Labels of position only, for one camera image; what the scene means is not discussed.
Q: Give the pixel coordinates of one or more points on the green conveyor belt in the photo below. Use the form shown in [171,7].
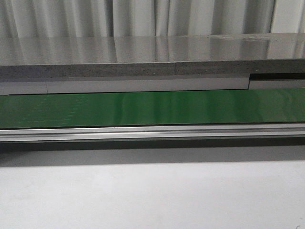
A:
[152,108]

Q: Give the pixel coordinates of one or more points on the grey stone-look table slab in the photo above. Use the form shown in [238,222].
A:
[47,58]

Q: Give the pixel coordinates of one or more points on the white pleated curtain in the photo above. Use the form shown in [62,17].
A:
[107,18]

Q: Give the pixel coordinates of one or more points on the grey rear side rail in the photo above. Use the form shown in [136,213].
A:
[143,85]

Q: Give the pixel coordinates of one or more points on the aluminium conveyor front rail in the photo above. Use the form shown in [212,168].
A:
[151,132]

